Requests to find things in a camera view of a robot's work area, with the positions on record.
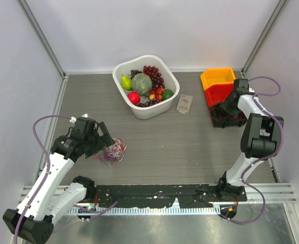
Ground white red card box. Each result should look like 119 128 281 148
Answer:
176 94 193 114

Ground dark red grapes front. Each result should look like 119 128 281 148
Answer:
136 98 163 107

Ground red grape bunch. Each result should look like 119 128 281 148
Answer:
142 66 165 89

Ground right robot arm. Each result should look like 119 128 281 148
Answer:
216 77 284 201

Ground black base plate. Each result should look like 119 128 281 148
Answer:
96 184 247 208

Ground red storage bin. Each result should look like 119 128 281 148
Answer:
204 83 233 108

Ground red yellow cherries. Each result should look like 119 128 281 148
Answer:
148 87 164 101

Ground green lime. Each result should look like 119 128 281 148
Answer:
162 89 174 101

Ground dark purple grape bunch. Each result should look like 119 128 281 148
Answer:
130 70 142 79

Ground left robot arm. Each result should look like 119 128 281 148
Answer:
3 115 114 243

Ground green melon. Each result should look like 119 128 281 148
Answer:
131 73 153 96

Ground green pear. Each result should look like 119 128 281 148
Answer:
122 75 132 91

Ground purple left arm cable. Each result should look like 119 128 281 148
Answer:
13 115 73 244

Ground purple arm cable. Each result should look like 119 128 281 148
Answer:
13 115 73 244
220 76 285 224

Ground red apple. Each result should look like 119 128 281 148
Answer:
127 91 141 105

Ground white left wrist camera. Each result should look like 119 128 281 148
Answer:
69 114 94 124

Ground black storage bin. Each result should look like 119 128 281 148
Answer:
208 104 247 129

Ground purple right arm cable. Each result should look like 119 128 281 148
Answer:
220 76 285 224

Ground white plastic basket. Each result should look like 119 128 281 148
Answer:
112 54 180 120

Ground cable bundle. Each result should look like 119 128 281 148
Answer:
93 137 128 166

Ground yellow storage bin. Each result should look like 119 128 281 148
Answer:
200 67 236 90

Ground aluminium rail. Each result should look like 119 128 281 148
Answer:
18 182 297 216

